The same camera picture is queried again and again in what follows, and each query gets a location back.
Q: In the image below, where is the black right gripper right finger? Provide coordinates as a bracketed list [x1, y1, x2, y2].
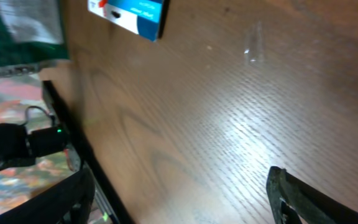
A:
[266, 166, 358, 224]

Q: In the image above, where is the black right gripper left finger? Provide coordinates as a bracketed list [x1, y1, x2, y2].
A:
[0, 169, 95, 224]

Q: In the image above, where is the green packaged item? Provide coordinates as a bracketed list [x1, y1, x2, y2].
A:
[0, 0, 69, 67]

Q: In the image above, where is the red packaged item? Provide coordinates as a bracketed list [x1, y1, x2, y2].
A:
[88, 0, 170, 42]

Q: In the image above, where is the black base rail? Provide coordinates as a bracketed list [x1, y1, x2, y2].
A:
[42, 81, 134, 224]

